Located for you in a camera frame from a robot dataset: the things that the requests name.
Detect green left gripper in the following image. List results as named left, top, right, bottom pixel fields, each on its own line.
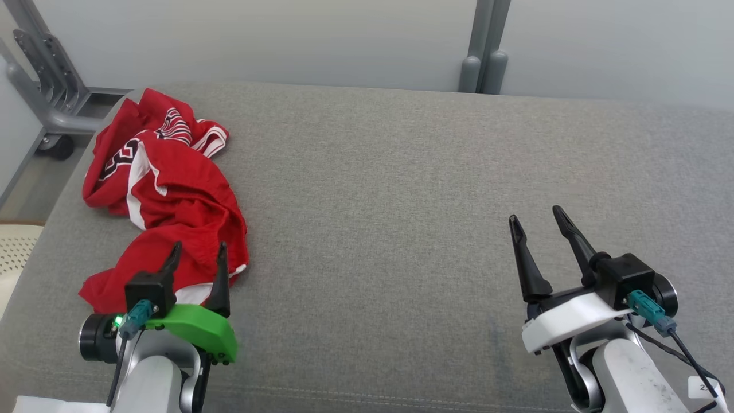
left=146, top=241, right=239, bottom=365

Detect black caster wheel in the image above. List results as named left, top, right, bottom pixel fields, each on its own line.
left=37, top=133, right=76, bottom=161

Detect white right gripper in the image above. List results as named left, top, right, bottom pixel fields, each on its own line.
left=509, top=205, right=633, bottom=354

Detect red shorts with white stripe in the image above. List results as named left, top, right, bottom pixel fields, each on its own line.
left=79, top=132, right=249, bottom=314

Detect grey partition post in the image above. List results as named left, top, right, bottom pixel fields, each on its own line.
left=459, top=0, right=512, bottom=95

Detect left arm cable teal plug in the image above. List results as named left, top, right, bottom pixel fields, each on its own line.
left=106, top=299, right=158, bottom=408

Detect cream perforated laundry basket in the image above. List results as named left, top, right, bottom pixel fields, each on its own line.
left=0, top=223, right=46, bottom=320

